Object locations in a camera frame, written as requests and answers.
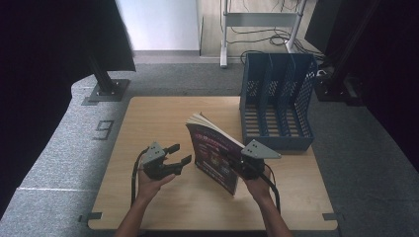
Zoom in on black stand with dark base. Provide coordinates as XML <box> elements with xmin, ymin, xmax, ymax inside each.
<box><xmin>314</xmin><ymin>0</ymin><xmax>365</xmax><ymax>107</ymax></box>

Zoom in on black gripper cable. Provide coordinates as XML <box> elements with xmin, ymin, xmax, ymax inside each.
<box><xmin>261</xmin><ymin>162</ymin><xmax>282</xmax><ymax>215</ymax></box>
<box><xmin>130</xmin><ymin>147</ymin><xmax>150</xmax><ymax>207</ymax></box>

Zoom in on black metal stand with base plate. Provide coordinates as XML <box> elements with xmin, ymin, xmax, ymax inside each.
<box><xmin>87</xmin><ymin>53</ymin><xmax>131</xmax><ymax>103</ymax></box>

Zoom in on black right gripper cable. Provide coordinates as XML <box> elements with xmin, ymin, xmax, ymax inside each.
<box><xmin>261</xmin><ymin>162</ymin><xmax>282</xmax><ymax>215</ymax></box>

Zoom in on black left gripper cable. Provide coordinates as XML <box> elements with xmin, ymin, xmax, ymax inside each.
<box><xmin>130</xmin><ymin>147</ymin><xmax>150</xmax><ymax>207</ymax></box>

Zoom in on white metal stand frame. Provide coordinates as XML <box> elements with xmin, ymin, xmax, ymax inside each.
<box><xmin>219</xmin><ymin>0</ymin><xmax>309</xmax><ymax>69</ymax></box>

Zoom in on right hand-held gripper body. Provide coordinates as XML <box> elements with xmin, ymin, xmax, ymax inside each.
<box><xmin>234</xmin><ymin>138</ymin><xmax>283</xmax><ymax>181</ymax></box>

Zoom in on blue plastic file rack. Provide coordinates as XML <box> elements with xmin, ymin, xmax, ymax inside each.
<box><xmin>239</xmin><ymin>52</ymin><xmax>319</xmax><ymax>152</ymax></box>

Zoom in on person's left hand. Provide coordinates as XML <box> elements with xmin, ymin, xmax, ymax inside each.
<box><xmin>135</xmin><ymin>168</ymin><xmax>177</xmax><ymax>205</ymax></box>

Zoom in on grey table corner bracket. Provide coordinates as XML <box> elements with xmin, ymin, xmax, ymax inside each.
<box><xmin>321</xmin><ymin>212</ymin><xmax>346</xmax><ymax>222</ymax></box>
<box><xmin>78</xmin><ymin>211</ymin><xmax>103</xmax><ymax>223</ymax></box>

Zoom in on dark curtain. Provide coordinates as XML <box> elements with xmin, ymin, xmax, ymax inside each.
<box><xmin>0</xmin><ymin>0</ymin><xmax>137</xmax><ymax>219</ymax></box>

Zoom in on black cables on floor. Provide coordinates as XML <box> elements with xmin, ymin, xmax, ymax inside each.
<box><xmin>226</xmin><ymin>0</ymin><xmax>325</xmax><ymax>65</ymax></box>

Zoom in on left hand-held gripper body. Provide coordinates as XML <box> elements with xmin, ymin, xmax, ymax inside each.
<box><xmin>141</xmin><ymin>141</ymin><xmax>183</xmax><ymax>181</ymax></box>

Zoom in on person's right hand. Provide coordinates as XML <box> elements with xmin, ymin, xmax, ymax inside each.
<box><xmin>242</xmin><ymin>166</ymin><xmax>275</xmax><ymax>202</ymax></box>

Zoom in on purple magazine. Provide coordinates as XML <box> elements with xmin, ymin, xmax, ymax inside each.
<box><xmin>185</xmin><ymin>112</ymin><xmax>247</xmax><ymax>197</ymax></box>

